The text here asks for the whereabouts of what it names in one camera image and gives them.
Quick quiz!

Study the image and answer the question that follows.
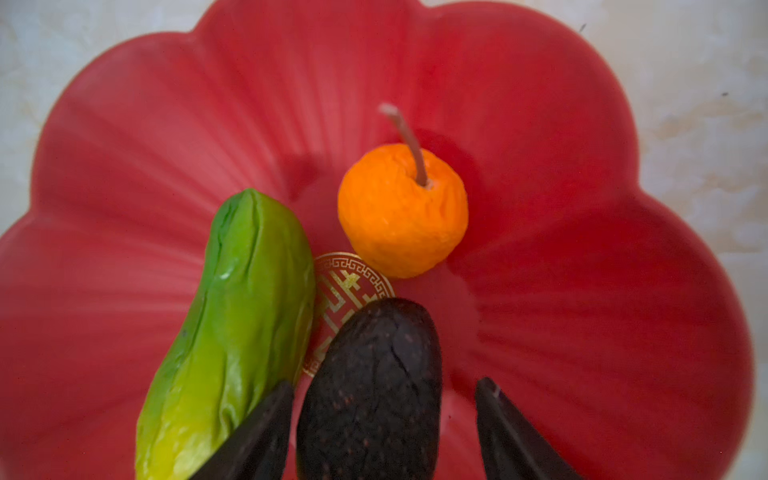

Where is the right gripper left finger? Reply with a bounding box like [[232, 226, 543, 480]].
[[190, 380, 294, 480]]

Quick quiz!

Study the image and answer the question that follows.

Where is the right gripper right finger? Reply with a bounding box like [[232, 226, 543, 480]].
[[475, 377, 582, 480]]

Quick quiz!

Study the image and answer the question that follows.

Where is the green fake cucumber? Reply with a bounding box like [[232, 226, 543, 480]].
[[135, 188, 316, 479]]

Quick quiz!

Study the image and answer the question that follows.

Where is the small fake orange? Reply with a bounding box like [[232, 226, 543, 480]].
[[337, 103, 469, 279]]

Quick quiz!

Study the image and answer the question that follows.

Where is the red flower-shaped fruit bowl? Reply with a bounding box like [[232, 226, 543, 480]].
[[1, 1, 753, 479]]

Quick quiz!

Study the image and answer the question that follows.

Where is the dark fake avocado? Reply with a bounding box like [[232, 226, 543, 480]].
[[296, 297, 443, 479]]

